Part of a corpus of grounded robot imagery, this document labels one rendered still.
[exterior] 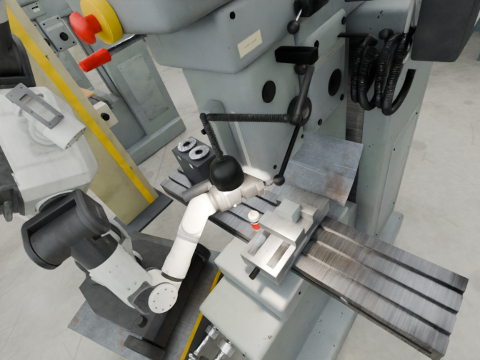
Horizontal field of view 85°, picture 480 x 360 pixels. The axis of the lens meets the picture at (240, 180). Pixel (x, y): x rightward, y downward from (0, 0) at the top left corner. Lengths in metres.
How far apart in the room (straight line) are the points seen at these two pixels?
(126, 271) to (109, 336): 1.12
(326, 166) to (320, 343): 0.94
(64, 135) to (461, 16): 0.76
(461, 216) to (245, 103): 2.05
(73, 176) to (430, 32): 0.80
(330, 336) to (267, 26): 1.48
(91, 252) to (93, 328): 1.25
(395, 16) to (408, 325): 0.80
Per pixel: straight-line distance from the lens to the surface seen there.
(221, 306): 1.17
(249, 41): 0.48
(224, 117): 0.46
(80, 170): 0.72
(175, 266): 0.80
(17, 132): 0.74
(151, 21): 0.38
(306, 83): 0.50
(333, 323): 1.67
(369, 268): 0.97
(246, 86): 0.52
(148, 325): 1.47
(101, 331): 1.89
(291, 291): 1.00
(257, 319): 1.12
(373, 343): 1.87
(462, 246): 2.25
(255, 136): 0.58
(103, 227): 0.69
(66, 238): 0.69
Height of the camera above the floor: 1.81
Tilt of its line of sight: 44 degrees down
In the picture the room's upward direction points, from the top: 20 degrees counter-clockwise
